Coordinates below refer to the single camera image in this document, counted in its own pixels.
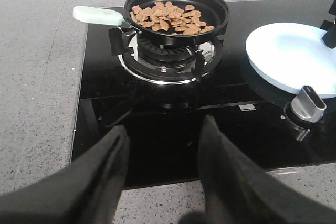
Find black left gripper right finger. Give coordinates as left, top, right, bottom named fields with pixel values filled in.
left=179, top=115, right=335, bottom=223

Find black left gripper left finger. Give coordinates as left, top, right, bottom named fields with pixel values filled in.
left=1, top=126, right=130, bottom=223

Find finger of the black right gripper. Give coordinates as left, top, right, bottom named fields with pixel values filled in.
left=322, top=26, right=336, bottom=49

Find light blue plate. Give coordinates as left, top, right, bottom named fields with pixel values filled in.
left=246, top=23, right=335, bottom=99

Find black frying pan green handle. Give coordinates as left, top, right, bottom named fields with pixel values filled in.
left=73, top=0, right=229, bottom=47

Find brown meat slices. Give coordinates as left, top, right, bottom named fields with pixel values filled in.
left=129, top=1, right=215, bottom=35

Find silver left stove knob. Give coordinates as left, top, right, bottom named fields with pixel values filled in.
left=284, top=85, right=327, bottom=123

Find black glass gas cooktop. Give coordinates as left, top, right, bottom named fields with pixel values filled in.
left=72, top=0, right=335, bottom=188

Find left black gas burner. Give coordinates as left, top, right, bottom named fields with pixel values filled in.
left=109, top=27, right=223, bottom=86

